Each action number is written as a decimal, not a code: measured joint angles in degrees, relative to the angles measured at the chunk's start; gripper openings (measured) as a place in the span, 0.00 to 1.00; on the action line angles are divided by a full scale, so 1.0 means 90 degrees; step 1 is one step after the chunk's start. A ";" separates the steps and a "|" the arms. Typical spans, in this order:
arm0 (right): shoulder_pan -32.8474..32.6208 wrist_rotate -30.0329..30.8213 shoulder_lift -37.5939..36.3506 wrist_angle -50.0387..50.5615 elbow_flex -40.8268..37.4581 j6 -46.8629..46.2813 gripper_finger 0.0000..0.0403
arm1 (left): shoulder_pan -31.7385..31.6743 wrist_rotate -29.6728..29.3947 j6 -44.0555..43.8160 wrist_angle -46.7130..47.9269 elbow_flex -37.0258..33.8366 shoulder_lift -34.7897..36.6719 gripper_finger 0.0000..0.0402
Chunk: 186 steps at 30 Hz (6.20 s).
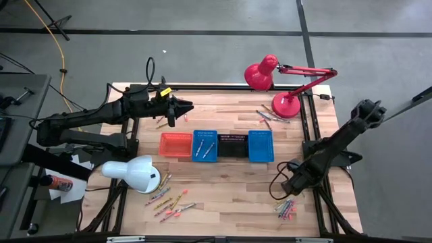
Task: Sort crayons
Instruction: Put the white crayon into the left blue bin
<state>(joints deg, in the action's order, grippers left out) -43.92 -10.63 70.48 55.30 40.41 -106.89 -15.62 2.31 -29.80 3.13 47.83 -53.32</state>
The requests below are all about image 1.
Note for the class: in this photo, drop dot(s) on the white paper sheets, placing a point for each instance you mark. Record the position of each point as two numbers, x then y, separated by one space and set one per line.
76 194

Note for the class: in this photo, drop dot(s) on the black metal pole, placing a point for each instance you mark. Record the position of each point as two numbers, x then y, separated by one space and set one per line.
423 95

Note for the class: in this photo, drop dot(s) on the pink crayon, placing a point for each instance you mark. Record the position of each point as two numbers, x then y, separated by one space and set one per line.
286 212

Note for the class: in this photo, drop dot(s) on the black metal table frame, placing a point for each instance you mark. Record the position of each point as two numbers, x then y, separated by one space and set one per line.
219 87

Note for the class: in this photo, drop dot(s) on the black metal beam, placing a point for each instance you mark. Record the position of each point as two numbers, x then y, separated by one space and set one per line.
50 160

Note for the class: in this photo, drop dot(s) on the silver metal bracket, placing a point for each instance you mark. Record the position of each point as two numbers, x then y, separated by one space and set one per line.
314 240
125 239

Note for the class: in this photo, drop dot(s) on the grey side table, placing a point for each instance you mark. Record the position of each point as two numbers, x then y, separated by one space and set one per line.
23 128

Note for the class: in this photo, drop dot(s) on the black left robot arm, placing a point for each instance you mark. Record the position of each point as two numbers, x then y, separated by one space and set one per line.
84 113

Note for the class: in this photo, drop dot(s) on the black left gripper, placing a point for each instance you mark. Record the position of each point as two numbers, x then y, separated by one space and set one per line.
162 106

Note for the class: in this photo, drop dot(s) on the red desk lamp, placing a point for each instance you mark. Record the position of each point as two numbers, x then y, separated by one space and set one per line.
260 76

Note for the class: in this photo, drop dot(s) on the orange spray can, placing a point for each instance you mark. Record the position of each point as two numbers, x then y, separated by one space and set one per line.
59 184

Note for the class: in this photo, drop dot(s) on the blue-green crayon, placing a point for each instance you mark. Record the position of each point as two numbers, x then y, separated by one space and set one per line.
162 193

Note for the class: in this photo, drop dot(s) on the white desk lamp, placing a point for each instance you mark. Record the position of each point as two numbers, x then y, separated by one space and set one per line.
131 172

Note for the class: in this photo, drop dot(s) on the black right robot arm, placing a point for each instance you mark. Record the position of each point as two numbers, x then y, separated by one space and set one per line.
337 141

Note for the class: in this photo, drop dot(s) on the brown crayon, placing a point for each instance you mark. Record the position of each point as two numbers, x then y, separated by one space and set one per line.
271 110

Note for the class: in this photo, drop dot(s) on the black clamp tool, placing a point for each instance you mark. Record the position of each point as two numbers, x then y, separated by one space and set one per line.
10 100

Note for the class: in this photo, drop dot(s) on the black plastic basket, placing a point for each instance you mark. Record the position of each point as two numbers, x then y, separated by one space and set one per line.
233 148

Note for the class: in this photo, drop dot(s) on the yellow label tag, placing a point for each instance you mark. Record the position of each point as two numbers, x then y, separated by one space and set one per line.
166 92

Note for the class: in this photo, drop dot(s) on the blue plastic basket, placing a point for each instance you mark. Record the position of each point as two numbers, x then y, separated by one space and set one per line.
206 135
261 146

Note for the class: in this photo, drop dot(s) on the black tripod stand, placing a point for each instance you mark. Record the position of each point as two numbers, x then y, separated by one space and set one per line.
54 23

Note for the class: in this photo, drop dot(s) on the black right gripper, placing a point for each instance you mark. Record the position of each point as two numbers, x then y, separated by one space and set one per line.
297 180

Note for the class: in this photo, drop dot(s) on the orange plastic basket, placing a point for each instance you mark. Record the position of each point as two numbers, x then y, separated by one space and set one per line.
175 145

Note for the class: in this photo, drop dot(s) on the grey bench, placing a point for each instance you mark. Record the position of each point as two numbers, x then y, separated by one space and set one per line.
13 202

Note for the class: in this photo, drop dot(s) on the black caster wheel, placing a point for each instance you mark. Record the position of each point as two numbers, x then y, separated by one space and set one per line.
32 229

